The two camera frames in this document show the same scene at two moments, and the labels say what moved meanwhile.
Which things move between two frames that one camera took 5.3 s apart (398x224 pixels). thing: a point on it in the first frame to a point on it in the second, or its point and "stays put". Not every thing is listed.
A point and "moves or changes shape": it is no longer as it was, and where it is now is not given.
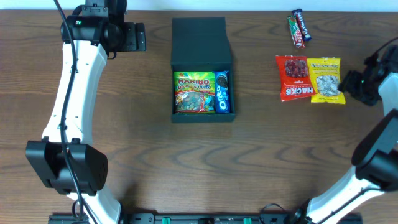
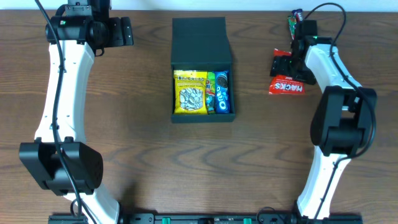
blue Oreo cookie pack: x=222 y=92 stays put
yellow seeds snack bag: x=325 y=75 moves or changes shape
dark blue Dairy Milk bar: x=299 y=15 stays put
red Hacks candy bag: x=294 y=81 moves or changes shape
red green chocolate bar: x=295 y=31 stays put
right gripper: x=348 y=83 to x=282 y=66
